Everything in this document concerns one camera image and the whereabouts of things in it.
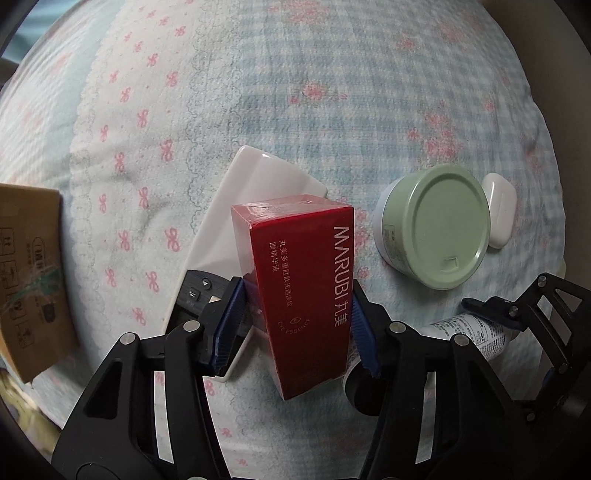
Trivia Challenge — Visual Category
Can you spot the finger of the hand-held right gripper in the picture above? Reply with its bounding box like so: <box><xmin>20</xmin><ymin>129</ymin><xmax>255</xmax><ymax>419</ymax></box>
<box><xmin>461</xmin><ymin>272</ymin><xmax>591</xmax><ymax>370</ymax></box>

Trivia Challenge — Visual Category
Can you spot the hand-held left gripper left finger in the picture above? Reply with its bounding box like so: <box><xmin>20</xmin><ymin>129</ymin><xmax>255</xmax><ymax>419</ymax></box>
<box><xmin>52</xmin><ymin>276</ymin><xmax>253</xmax><ymax>480</ymax></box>

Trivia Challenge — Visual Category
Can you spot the white earbud case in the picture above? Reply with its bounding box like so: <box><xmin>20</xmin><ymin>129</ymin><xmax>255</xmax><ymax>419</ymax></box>
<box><xmin>481</xmin><ymin>172</ymin><xmax>518</xmax><ymax>250</ymax></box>

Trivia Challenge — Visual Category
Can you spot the white rectangular tray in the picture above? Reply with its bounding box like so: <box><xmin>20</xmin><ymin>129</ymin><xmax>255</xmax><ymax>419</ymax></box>
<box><xmin>159</xmin><ymin>145</ymin><xmax>329</xmax><ymax>384</ymax></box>

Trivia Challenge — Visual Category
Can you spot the red cosmetics box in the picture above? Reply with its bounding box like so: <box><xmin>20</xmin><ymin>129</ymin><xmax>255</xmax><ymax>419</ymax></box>
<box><xmin>230</xmin><ymin>196</ymin><xmax>356</xmax><ymax>401</ymax></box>

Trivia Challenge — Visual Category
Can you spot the blue checked floral blanket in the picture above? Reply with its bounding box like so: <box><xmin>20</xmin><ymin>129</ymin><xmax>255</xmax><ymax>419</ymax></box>
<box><xmin>185</xmin><ymin>0</ymin><xmax>570</xmax><ymax>480</ymax></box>

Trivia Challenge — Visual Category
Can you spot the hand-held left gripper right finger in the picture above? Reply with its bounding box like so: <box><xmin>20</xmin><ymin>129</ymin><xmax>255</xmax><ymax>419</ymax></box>
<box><xmin>350</xmin><ymin>280</ymin><xmax>551</xmax><ymax>480</ymax></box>

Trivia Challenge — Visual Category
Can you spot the white tube with black cap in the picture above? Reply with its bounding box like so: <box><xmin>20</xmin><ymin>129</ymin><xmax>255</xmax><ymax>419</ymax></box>
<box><xmin>341</xmin><ymin>310</ymin><xmax>512</xmax><ymax>412</ymax></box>

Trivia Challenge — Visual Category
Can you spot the white bow-print bedsheet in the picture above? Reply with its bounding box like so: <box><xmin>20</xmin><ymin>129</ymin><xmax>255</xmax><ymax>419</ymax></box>
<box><xmin>0</xmin><ymin>0</ymin><xmax>278</xmax><ymax>480</ymax></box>

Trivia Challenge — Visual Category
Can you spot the black remote control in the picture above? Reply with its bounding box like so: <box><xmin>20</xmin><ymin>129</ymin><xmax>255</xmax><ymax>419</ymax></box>
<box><xmin>173</xmin><ymin>271</ymin><xmax>254</xmax><ymax>370</ymax></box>

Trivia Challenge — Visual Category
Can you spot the pale patterned cloth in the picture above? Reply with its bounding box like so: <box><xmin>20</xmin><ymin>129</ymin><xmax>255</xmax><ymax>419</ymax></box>
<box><xmin>0</xmin><ymin>360</ymin><xmax>63</xmax><ymax>444</ymax></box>

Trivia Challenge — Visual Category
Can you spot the green round tin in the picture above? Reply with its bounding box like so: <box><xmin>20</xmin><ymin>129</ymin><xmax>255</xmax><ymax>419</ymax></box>
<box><xmin>373</xmin><ymin>165</ymin><xmax>491</xmax><ymax>291</ymax></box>

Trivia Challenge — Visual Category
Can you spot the brown cardboard box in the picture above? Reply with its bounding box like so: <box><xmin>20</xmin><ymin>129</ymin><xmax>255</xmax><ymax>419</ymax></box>
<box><xmin>0</xmin><ymin>183</ymin><xmax>79</xmax><ymax>384</ymax></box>

